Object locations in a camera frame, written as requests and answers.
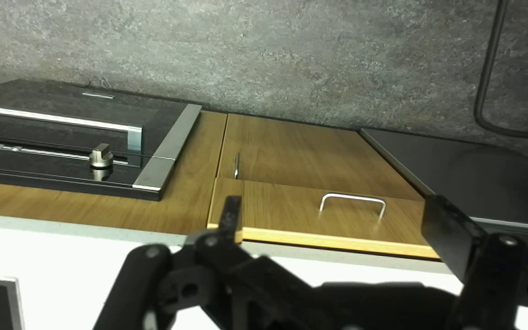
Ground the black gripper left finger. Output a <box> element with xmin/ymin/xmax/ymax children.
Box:
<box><xmin>96</xmin><ymin>194</ymin><xmax>316</xmax><ymax>330</ymax></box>

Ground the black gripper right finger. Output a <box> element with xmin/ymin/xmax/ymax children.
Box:
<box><xmin>422</xmin><ymin>194</ymin><xmax>528</xmax><ymax>330</ymax></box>

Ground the wooden front white drawer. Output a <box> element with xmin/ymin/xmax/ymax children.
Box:
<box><xmin>207</xmin><ymin>178</ymin><xmax>442</xmax><ymax>262</ymax></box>

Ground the silver drawer handle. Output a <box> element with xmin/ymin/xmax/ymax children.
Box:
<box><xmin>317</xmin><ymin>193</ymin><xmax>389</xmax><ymax>224</ymax></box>

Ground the black appliance with silver bars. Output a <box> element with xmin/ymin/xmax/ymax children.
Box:
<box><xmin>360</xmin><ymin>127</ymin><xmax>528</xmax><ymax>237</ymax></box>

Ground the wooden cabinet door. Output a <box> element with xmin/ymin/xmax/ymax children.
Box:
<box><xmin>217</xmin><ymin>112</ymin><xmax>426</xmax><ymax>202</ymax></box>

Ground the silver oven knob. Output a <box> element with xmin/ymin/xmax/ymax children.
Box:
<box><xmin>88</xmin><ymin>141</ymin><xmax>118</xmax><ymax>183</ymax></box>

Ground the silver cabinet door handle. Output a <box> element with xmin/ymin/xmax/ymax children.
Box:
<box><xmin>231</xmin><ymin>150</ymin><xmax>244</xmax><ymax>182</ymax></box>

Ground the thin black floor cable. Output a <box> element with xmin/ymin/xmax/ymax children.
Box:
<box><xmin>473</xmin><ymin>0</ymin><xmax>528</xmax><ymax>139</ymax></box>

